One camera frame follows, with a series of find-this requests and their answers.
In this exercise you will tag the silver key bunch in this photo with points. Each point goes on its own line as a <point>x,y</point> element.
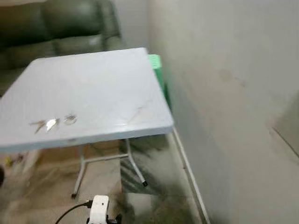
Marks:
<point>50,124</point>

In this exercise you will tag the white folding table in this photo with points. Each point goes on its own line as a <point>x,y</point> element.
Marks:
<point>93,88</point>

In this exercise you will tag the green plastic chair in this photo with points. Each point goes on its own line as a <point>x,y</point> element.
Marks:
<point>158,70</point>

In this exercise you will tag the green leather sofa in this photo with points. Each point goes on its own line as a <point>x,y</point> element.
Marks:
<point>46,28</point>

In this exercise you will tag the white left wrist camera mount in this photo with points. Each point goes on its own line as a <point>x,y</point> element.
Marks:
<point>99,210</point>

